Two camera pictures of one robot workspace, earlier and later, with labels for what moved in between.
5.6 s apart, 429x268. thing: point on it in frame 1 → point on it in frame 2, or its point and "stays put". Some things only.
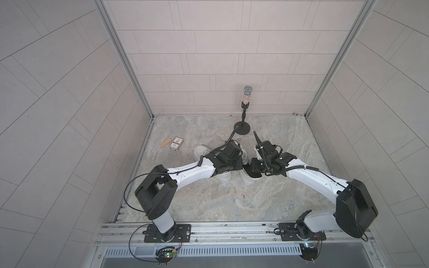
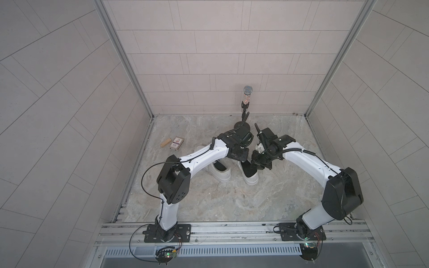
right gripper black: (254, 160) → (255, 161)
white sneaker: (246, 178) stays put
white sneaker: (201, 150) stays put
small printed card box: (176, 143) stays put
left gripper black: (239, 161) → (243, 157)
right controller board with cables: (310, 251) stays put
